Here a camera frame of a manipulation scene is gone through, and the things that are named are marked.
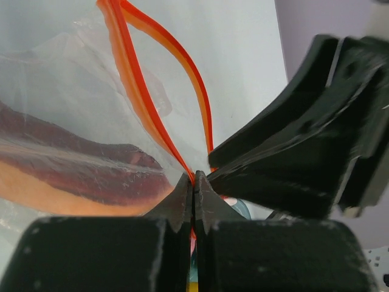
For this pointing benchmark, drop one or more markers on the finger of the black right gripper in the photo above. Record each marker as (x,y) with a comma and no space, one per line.
(302,171)

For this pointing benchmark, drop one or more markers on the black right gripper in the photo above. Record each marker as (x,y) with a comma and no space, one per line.
(356,120)

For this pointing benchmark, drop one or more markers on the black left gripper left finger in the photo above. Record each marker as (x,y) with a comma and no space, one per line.
(147,253)

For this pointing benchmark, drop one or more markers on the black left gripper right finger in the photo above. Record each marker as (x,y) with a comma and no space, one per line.
(236,254)

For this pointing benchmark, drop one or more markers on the clear zip bag orange seal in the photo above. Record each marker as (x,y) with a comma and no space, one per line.
(108,73)

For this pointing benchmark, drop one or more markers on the orange fake carrot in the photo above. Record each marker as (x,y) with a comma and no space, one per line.
(48,168)

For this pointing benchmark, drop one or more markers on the teal transparent plastic tub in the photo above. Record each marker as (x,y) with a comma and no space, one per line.
(239,206)

